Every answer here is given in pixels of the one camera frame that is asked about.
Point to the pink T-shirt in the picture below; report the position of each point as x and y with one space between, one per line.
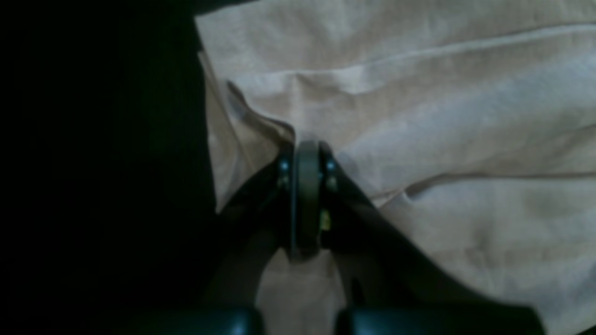
470 124

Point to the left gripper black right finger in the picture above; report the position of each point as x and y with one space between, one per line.
379 267

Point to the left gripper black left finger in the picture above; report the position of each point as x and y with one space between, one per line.
277 208

